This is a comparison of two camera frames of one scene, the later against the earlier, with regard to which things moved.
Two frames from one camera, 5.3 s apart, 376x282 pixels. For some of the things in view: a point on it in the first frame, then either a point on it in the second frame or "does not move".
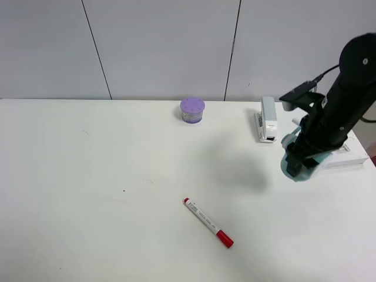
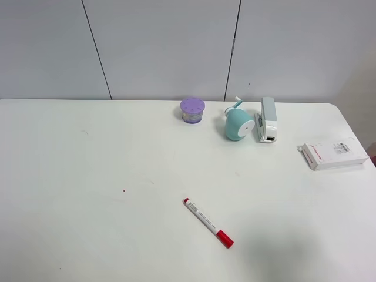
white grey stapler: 267,120 does not move
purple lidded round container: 192,108 does not move
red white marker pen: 226,241 does not move
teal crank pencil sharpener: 309,172 to 239,123
